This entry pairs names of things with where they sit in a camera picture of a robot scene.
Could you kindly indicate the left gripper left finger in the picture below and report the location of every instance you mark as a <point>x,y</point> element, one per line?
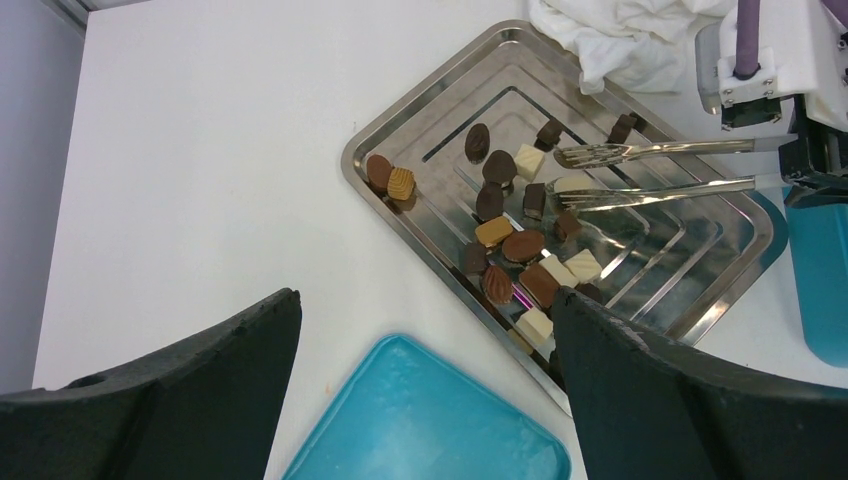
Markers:
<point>205,407</point>

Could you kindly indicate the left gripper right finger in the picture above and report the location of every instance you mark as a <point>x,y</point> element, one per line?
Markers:
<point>649,407</point>

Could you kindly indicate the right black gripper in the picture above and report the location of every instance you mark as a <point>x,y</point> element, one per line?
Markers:
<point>814,165</point>

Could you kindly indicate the teal chocolate box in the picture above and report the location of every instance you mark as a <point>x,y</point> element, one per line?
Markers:
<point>818,243</point>

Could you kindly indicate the white shell chocolate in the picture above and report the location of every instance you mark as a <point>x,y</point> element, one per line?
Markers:
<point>573,183</point>

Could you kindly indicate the steel tongs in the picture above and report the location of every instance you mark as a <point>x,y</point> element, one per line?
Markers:
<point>661,172</point>

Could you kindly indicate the white bar chocolate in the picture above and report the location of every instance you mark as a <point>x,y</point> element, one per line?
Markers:
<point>535,325</point>

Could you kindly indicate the milk rectangular chocolate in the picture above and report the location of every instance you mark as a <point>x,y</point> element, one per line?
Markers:
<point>540,284</point>

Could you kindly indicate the milk ridged oval chocolate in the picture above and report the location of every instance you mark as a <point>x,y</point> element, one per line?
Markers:
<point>497,285</point>

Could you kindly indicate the caramel square chocolate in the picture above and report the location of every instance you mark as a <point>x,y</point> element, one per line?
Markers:
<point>493,232</point>

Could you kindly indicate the white square chocolate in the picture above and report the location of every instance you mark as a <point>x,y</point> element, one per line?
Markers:
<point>528,161</point>

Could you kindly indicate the caramel ridged chocolate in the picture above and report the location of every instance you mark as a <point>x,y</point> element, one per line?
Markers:
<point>401,184</point>

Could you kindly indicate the dark oval chocolate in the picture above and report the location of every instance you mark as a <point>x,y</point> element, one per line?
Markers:
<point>477,143</point>

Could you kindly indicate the teal box lid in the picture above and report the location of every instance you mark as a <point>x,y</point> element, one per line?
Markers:
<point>406,413</point>

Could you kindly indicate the white crumpled cloth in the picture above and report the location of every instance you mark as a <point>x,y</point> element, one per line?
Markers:
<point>637,45</point>

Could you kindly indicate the steel tray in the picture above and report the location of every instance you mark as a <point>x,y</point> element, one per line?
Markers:
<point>673,267</point>

